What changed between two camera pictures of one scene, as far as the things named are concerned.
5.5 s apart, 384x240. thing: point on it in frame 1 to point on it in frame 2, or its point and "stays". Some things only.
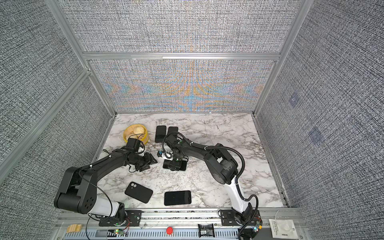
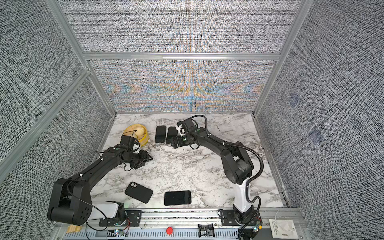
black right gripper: (174, 166) to (180, 143)
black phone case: (139, 192) stays
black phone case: (160, 133) stays
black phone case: (171, 129) stays
